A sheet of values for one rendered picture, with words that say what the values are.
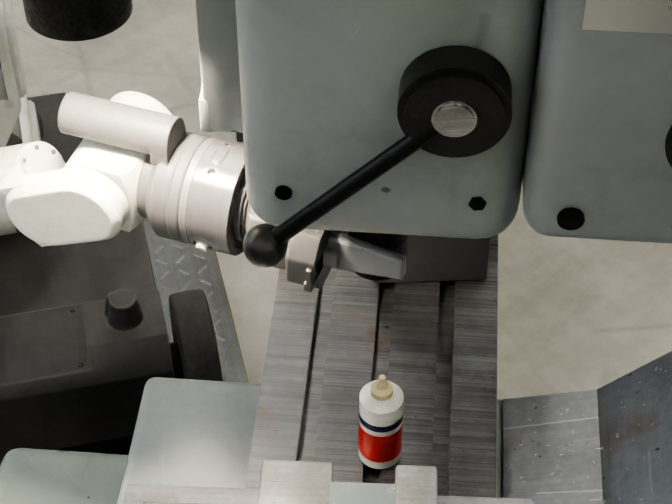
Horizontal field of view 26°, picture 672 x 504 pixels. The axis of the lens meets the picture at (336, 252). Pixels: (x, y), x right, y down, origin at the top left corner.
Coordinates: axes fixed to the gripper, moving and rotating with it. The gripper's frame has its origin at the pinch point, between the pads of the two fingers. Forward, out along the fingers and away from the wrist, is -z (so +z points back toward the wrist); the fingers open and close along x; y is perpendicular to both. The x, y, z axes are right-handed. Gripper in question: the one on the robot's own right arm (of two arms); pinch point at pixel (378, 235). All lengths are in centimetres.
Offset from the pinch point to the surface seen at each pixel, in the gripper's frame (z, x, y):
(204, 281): 48, 64, 83
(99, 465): 33, 5, 50
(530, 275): 7, 122, 123
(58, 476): 36, 2, 50
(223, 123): 10.5, -4.8, -12.1
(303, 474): 2.6, -10.3, 19.1
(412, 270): 3.7, 24.3, 28.3
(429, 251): 2.2, 25.0, 25.6
